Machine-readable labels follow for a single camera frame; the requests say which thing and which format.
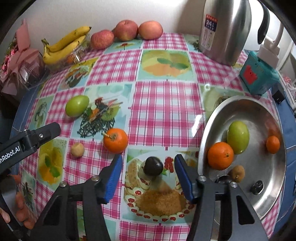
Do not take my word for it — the brown kiwi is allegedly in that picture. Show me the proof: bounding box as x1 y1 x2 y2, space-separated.
229 165 245 183

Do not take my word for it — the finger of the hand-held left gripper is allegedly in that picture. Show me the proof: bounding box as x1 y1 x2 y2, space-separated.
24 122 62 150

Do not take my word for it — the round steel basin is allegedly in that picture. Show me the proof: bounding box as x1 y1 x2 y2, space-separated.
198 96 287 220

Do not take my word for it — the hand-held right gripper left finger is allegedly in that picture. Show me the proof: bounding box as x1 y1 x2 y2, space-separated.
35 153 123 241

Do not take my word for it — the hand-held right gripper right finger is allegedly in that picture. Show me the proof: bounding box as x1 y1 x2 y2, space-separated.
174 154 270 241

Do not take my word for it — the clear plastic container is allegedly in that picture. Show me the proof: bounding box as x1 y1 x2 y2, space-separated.
45 35 91 70

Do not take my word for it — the green jujube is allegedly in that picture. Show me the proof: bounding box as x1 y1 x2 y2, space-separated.
65 95 90 117
227 121 250 155

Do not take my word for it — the small tan longan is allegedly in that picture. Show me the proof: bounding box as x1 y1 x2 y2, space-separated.
71 142 85 158

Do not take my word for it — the small orange kumquat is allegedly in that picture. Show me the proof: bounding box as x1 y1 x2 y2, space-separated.
266 136 281 154

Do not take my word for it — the yellow banana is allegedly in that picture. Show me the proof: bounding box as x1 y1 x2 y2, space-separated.
43 35 86 65
42 26 92 52

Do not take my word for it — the red apple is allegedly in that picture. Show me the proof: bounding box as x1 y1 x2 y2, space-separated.
138 21 163 40
90 30 115 50
114 20 139 42

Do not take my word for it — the orange mandarin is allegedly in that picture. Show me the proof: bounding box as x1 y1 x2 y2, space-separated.
103 128 129 154
207 142 234 171

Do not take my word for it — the pink checkered tablecloth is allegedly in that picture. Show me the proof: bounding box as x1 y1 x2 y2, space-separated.
14 32 287 241

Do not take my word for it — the teal box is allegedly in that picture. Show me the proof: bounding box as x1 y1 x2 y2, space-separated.
239 51 280 95

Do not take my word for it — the dark purple plum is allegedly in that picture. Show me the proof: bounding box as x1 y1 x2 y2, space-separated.
143 156 164 176

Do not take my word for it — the person's left hand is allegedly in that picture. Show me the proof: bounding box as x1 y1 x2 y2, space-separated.
0 193 35 230

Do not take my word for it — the stainless steel kettle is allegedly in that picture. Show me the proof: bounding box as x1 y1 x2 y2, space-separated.
198 0 271 66

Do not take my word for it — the white plastic appliance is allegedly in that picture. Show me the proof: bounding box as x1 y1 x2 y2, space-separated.
258 23 285 67

